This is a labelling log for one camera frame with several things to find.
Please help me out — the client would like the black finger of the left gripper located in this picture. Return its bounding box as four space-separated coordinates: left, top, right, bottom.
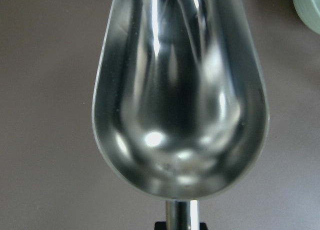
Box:
154 221 208 230

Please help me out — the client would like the metal ice scoop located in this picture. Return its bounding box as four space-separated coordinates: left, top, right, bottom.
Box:
92 0 269 229

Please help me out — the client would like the green bowl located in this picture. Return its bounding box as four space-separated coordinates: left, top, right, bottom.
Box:
293 0 320 34

